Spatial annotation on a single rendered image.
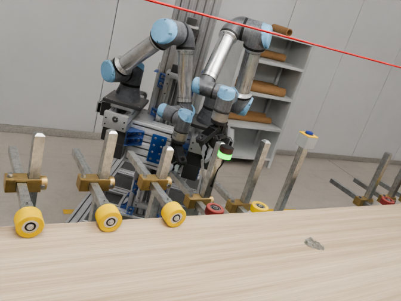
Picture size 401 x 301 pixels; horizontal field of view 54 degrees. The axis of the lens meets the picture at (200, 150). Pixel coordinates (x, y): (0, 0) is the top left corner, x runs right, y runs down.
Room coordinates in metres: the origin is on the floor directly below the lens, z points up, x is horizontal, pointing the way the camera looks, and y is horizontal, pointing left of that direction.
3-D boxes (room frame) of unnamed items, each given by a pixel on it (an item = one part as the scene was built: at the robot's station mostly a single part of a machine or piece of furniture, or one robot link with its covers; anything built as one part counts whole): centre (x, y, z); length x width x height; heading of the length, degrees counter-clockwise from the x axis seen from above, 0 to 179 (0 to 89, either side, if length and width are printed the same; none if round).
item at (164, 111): (1.92, 0.20, 1.12); 0.11 x 0.11 x 0.08; 60
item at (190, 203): (1.63, -0.06, 0.85); 0.14 x 0.06 x 0.05; 125
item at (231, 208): (1.77, -0.26, 0.81); 0.14 x 0.06 x 0.05; 125
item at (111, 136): (1.35, 0.33, 0.93); 0.04 x 0.04 x 0.48; 35
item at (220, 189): (1.80, -0.22, 0.81); 0.44 x 0.03 x 0.04; 35
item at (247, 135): (4.56, -0.38, 0.78); 0.90 x 0.45 x 1.55; 121
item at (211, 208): (1.50, -0.13, 0.85); 0.08 x 0.08 x 0.11
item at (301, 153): (1.94, -0.50, 0.93); 0.05 x 0.05 x 0.45; 35
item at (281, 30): (4.62, -0.47, 1.59); 0.30 x 0.08 x 0.08; 31
